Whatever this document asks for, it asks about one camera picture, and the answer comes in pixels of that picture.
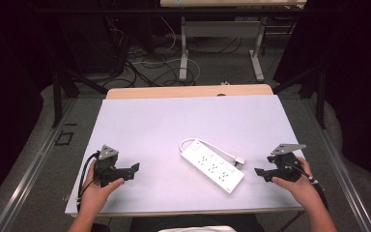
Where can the person's right hand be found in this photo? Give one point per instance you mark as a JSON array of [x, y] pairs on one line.
[[304, 188]]

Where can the dark curtain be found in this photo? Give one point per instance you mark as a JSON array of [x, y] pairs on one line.
[[9, 80], [357, 80]]

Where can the wooden table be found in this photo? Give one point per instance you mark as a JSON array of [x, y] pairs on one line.
[[186, 92]]

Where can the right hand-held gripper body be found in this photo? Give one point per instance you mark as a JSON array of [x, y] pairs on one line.
[[286, 166]]

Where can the white power strip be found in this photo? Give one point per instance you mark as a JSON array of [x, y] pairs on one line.
[[212, 169]]

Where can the white power plug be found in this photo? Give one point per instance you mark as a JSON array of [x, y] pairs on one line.
[[240, 160]]

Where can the white-legged desk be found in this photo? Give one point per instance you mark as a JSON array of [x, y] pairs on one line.
[[222, 29]]

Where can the black floor socket frame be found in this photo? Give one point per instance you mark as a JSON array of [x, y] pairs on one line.
[[64, 138]]

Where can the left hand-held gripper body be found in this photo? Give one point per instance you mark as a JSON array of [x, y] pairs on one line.
[[107, 161]]

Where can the white table mat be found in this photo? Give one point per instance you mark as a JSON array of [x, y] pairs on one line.
[[161, 129]]

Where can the aluminium floor rail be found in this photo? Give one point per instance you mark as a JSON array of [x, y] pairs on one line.
[[344, 180], [29, 180]]

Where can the person's left hand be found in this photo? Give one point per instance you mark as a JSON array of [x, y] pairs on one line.
[[94, 196]]

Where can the black metal stand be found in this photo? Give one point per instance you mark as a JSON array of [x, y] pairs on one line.
[[57, 96], [320, 96]]

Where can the person's dark clothing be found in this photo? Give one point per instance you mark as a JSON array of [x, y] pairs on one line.
[[199, 222]]

